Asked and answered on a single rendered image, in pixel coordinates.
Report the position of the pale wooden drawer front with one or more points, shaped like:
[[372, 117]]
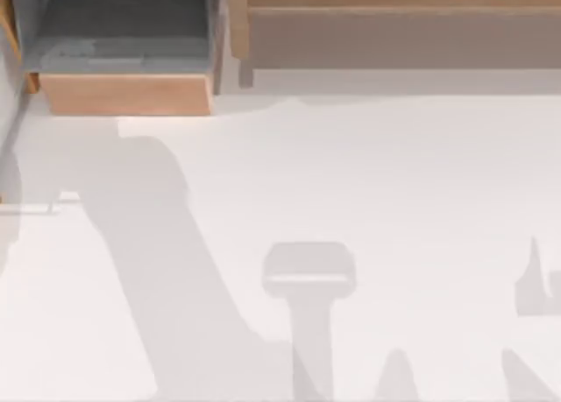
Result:
[[125, 94]]

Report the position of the wooden cupboard with open shelf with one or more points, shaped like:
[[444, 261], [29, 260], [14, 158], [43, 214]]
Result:
[[394, 25]]

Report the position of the open drawer grey pierced inside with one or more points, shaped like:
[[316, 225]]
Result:
[[122, 30]]

